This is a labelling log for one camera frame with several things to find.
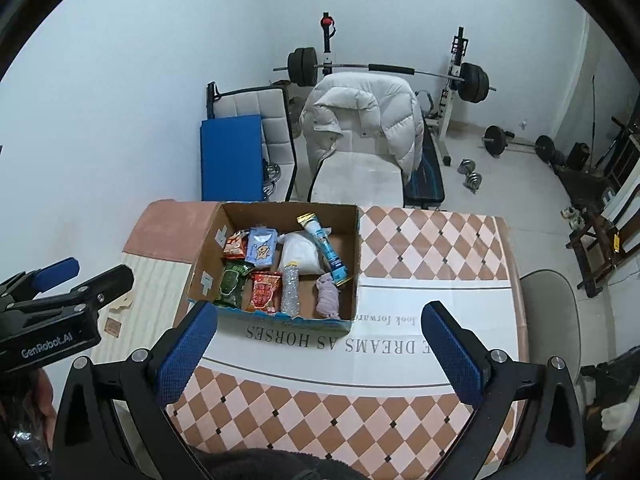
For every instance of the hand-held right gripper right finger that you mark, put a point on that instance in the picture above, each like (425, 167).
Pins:
(450, 355)

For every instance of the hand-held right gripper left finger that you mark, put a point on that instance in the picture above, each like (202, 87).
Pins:
(185, 355)

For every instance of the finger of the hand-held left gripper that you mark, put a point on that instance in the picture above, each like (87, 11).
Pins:
(57, 269)
(107, 282)

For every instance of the green snack packet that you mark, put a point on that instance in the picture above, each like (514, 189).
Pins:
(231, 285)

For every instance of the cardboard box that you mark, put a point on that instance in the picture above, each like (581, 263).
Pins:
(205, 260)

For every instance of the red snack packet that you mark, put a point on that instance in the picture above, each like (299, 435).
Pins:
(262, 292)

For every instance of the orange cartoon snack packet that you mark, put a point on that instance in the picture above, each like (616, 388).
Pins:
(234, 246)

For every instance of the silver glitter pouch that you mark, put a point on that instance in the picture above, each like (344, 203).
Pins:
(290, 290)

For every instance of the light blue tissue packet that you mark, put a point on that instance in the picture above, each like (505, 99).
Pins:
(261, 249)

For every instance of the grey purple cloth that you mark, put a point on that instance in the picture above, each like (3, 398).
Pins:
(327, 297)

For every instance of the white powder bag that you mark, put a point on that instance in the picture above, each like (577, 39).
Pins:
(302, 252)

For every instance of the blue tube packet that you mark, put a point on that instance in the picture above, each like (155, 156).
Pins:
(330, 255)

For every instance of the person's left hand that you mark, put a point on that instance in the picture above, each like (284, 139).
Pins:
(46, 395)

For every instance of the grey plastic chair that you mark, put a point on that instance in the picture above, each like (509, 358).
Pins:
(545, 310)

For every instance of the checkered tablecloth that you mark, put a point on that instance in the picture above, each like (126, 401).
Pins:
(350, 410)

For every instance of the black folded scooter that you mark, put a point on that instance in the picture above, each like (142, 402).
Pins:
(615, 370)

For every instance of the black weight bench pad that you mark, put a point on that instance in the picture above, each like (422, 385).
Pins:
(425, 185)

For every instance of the blue folded mat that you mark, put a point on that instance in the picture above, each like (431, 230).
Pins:
(230, 160)

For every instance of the chrome dumbbell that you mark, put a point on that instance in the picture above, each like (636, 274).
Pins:
(474, 181)
(466, 166)

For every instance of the white goose plush toy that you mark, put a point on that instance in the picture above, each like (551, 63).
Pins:
(617, 415)

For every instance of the dark wooden chair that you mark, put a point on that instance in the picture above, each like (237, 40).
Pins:
(595, 250)

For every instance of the pair of light shoes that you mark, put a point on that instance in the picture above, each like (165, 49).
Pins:
(572, 216)

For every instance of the chrome weight plates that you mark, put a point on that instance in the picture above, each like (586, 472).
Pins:
(272, 177)

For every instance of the white padded chair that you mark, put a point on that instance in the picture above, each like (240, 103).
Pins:
(360, 180)

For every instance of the black exercise machine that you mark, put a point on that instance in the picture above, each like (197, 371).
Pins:
(580, 180)

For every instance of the short barbell black plates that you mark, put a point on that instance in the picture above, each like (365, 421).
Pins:
(495, 140)

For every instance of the black speaker box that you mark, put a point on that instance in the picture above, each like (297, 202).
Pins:
(578, 156)

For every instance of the white barbell rack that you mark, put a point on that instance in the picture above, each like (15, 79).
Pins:
(447, 110)

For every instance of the white puffer jacket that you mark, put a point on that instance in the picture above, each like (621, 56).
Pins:
(370, 105)

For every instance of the barbell with black plates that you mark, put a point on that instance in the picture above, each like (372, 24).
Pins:
(390, 67)

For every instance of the white quilted chair black frame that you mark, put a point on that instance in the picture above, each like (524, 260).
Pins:
(265, 110)

